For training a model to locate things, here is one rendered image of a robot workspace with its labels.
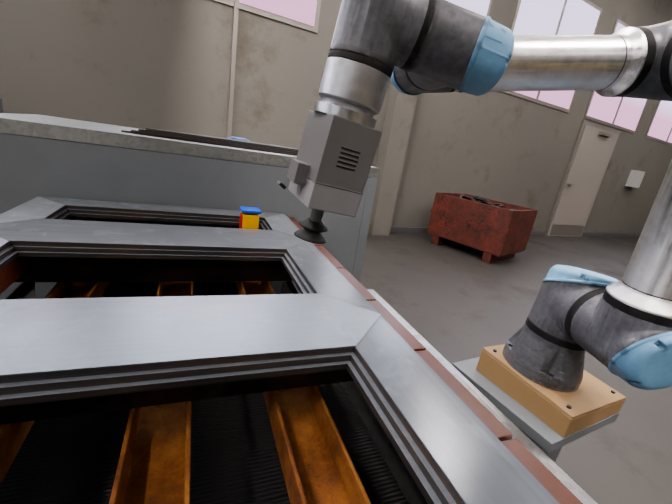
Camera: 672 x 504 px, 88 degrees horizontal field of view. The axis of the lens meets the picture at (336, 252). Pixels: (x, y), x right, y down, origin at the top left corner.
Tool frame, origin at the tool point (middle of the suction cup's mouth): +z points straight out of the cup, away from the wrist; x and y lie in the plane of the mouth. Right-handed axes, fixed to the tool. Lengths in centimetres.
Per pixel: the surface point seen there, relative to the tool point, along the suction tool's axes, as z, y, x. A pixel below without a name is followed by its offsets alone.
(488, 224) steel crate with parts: 30, -255, 335
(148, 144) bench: 6, -89, -23
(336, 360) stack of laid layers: 16.3, 4.6, 7.3
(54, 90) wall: 20, -354, -107
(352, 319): 14.4, -3.5, 13.4
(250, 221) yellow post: 19, -64, 8
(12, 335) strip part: 20.3, -6.1, -31.6
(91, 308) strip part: 19.8, -12.2, -24.6
